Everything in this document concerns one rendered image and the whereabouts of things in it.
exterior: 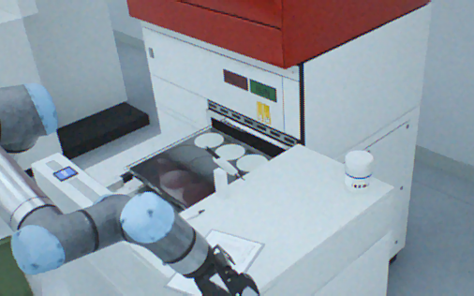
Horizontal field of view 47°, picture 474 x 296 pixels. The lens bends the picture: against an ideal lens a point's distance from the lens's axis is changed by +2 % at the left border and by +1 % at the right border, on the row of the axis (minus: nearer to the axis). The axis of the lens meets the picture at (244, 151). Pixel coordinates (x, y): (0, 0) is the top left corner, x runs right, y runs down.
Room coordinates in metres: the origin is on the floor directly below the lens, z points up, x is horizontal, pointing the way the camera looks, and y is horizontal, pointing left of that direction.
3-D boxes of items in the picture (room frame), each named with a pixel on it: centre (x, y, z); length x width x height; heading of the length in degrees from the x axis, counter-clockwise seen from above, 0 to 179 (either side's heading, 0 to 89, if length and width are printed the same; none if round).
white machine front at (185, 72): (1.73, 0.09, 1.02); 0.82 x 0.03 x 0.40; 40
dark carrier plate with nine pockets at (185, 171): (1.44, 0.13, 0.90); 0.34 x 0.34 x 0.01; 40
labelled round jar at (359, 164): (1.17, -0.30, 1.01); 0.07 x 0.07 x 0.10
